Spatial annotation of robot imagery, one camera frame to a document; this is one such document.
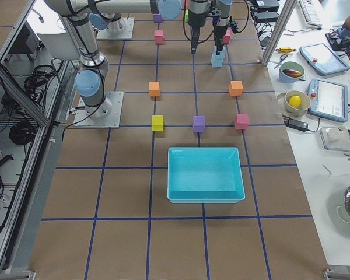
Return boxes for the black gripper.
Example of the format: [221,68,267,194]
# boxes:
[188,0,209,54]
[212,8,238,51]

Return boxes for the light blue foam block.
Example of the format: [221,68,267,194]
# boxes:
[212,46,226,60]

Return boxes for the light blue foam block carried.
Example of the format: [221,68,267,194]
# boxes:
[211,55,224,68]

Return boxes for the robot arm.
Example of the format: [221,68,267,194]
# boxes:
[45,0,185,116]
[88,1,239,55]

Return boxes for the pink foam block window side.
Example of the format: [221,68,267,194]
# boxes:
[223,30,231,45]

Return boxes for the green foam block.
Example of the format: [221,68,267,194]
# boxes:
[184,9,189,23]

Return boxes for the dark pink foam block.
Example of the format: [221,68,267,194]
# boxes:
[154,30,164,45]

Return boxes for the purple foam block near pink bin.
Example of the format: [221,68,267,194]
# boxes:
[153,13,163,23]

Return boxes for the orange foam block window side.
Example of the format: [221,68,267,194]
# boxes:
[229,80,243,96]

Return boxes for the black power adapter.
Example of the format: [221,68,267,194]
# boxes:
[250,0,279,23]

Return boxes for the brass cylinder tool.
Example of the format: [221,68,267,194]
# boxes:
[275,47,297,54]

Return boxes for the light blue bowl with fruit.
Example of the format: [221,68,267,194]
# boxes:
[278,61,305,83]

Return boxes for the pink foam block far right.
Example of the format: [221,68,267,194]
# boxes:
[234,114,250,130]

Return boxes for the purple foam block near cyan bin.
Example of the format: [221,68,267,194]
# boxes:
[192,115,205,132]

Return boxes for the white keyboard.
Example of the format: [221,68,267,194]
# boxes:
[297,0,323,28]

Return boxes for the yellow foam block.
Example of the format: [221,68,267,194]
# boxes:
[151,115,165,132]

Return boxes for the beige bowl with lemon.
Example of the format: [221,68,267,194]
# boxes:
[276,90,311,117]

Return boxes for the teach pendant far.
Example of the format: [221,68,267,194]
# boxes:
[299,43,350,76]

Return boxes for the teach pendant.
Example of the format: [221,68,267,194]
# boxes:
[299,43,350,76]
[307,78,348,123]

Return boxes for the black laptop charger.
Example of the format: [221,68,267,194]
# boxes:
[284,118,308,132]

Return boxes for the teach pendant near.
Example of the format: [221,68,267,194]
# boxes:
[307,78,348,123]

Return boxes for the cyan plastic bin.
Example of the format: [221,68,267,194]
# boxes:
[167,147,246,204]

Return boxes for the digital kitchen scale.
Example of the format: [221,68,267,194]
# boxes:
[319,127,350,152]

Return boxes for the black handled scissors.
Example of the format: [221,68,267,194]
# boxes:
[274,54,288,69]

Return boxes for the aluminium frame post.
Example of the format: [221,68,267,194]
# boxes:
[261,0,297,67]

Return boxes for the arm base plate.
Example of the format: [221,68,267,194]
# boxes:
[73,91,124,129]
[97,17,135,41]

